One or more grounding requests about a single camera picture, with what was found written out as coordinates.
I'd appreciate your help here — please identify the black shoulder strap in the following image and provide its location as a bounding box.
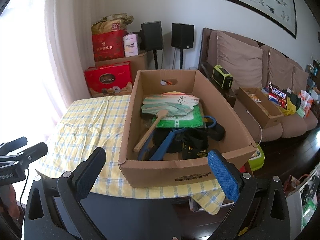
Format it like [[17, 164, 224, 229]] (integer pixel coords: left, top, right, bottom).
[[203, 123, 226, 142]]

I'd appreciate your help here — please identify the black yellow packaged item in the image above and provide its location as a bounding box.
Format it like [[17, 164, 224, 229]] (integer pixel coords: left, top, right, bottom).
[[181, 133, 209, 160]]

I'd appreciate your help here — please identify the green packaged towel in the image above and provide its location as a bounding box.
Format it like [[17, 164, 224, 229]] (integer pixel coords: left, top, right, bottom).
[[156, 103, 205, 128]]

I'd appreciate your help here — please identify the black round pouch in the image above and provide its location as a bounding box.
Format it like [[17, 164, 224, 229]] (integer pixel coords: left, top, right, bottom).
[[152, 128, 182, 154]]

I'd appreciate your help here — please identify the painted paper hand fan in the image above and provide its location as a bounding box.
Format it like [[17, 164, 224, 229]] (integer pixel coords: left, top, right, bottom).
[[134, 92, 200, 152]]

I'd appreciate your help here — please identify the person's left hand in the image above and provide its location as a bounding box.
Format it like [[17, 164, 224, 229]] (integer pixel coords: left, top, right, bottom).
[[1, 185, 20, 219]]

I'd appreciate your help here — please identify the large cardboard box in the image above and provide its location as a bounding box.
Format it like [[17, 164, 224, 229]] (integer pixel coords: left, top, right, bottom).
[[118, 69, 258, 189]]

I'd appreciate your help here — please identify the yellow checkered tablecloth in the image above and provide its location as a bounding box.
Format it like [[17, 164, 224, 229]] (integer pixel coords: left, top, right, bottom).
[[35, 95, 225, 215]]

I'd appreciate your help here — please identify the small cardboard tray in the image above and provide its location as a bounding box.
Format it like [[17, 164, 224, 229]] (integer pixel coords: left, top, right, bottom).
[[237, 87, 284, 128]]

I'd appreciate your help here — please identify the brown sofa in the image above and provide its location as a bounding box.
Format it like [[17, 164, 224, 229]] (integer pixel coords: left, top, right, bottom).
[[199, 28, 318, 142]]

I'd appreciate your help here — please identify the snickers candy package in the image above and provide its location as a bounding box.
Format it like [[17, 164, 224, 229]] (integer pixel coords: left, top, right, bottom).
[[268, 84, 287, 109]]

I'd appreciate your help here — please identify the green yellow device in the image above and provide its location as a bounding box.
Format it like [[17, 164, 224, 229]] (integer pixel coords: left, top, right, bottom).
[[212, 65, 233, 90]]

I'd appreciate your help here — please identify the red collection gift box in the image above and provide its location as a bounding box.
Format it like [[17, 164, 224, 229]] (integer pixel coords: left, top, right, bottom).
[[84, 62, 133, 98]]

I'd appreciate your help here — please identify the beige sofa cushion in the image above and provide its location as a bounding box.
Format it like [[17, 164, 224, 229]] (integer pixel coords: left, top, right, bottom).
[[217, 31, 263, 92]]

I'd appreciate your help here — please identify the brown cardboard box stack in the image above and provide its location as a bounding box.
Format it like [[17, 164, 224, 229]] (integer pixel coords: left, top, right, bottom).
[[95, 52, 148, 81]]

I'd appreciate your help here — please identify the red gift bag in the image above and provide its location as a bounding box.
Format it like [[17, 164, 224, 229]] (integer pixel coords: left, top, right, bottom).
[[92, 30, 127, 62]]

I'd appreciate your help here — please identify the pink white small box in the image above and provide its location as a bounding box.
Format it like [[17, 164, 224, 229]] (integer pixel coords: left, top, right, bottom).
[[123, 34, 139, 57]]

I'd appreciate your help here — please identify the right black speaker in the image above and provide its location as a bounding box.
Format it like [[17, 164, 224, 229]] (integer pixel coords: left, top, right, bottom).
[[171, 23, 194, 69]]

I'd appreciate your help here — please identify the black speaker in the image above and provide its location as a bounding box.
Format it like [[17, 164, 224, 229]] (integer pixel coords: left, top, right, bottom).
[[171, 23, 194, 69], [141, 21, 163, 69]]

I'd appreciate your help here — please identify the left black speaker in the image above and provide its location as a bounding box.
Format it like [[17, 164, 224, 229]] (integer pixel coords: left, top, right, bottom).
[[141, 21, 163, 69]]

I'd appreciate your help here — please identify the brown paper bag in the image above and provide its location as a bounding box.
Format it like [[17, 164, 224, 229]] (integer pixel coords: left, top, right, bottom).
[[91, 13, 134, 35]]

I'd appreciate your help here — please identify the white curtain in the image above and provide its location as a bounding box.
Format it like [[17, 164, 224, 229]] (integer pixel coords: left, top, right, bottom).
[[45, 0, 106, 108]]

